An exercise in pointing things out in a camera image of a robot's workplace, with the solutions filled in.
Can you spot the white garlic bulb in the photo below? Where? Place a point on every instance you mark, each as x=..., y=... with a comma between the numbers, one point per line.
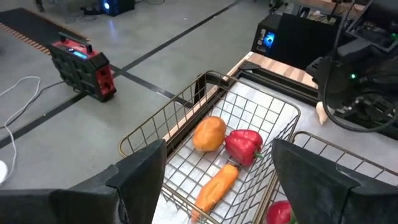
x=321, y=113

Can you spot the tan orange potato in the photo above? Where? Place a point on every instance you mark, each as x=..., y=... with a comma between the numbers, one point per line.
x=209, y=133

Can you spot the wooden table border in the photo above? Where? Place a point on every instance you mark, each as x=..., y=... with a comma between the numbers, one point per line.
x=280, y=67

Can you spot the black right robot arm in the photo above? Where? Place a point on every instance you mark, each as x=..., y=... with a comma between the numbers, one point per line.
x=373, y=28

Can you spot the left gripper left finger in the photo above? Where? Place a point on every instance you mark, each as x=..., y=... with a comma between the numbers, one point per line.
x=93, y=202

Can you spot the small red bell pepper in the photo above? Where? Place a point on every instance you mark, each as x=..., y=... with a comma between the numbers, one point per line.
x=242, y=147

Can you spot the red strawberry with green leaves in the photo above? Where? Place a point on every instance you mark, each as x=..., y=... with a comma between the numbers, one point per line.
x=277, y=213

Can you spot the black computer with blue lights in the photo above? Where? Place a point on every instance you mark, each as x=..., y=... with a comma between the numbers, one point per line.
x=116, y=6

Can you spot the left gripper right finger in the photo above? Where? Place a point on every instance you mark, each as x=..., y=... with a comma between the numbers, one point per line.
x=326, y=199

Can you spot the black computer tower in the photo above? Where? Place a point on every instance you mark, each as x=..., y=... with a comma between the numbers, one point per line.
x=295, y=40

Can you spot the orange carrot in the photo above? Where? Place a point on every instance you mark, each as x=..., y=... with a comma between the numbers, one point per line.
x=216, y=186

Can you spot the red black power station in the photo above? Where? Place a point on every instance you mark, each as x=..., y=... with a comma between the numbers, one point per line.
x=81, y=68

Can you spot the wooden desk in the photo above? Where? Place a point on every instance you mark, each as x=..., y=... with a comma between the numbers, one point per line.
x=323, y=6

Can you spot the white tower fan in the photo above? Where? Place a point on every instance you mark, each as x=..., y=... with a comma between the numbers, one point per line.
x=2, y=171

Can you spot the black mat orange striped edge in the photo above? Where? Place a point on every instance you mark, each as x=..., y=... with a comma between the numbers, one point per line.
x=31, y=26

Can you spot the black aluminium table frame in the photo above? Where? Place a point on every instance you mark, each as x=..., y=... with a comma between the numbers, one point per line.
x=280, y=81

